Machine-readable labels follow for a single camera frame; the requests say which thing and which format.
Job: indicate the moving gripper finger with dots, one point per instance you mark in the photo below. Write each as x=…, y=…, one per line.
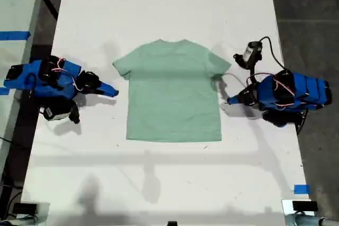
x=237, y=97
x=104, y=92

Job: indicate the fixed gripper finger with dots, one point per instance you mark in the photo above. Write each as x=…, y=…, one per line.
x=107, y=87
x=238, y=101

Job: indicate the pale green T-shirt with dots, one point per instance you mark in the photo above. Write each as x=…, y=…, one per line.
x=172, y=91

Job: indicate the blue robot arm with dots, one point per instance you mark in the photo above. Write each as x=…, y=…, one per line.
x=66, y=68
x=312, y=91

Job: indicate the black stand leg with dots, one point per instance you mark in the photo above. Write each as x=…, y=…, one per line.
x=51, y=6

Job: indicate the short blue tape strip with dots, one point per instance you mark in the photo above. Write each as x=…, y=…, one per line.
x=4, y=91

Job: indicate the long blue tape strip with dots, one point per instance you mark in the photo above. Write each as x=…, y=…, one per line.
x=13, y=36

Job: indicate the pale side table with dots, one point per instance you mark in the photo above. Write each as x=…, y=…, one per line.
x=16, y=3

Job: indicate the blue tape patch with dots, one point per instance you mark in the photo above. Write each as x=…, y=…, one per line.
x=302, y=189

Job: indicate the small black box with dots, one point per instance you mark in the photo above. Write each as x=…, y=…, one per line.
x=304, y=206
x=25, y=208

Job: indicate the grey tube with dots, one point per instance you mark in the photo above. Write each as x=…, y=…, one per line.
x=304, y=222
x=23, y=222

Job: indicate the small black object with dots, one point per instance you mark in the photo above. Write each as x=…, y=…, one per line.
x=172, y=224

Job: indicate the black camera stalk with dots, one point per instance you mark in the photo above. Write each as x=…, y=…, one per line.
x=251, y=71
x=75, y=115

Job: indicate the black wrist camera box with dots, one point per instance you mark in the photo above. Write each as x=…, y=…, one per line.
x=57, y=112
x=253, y=54

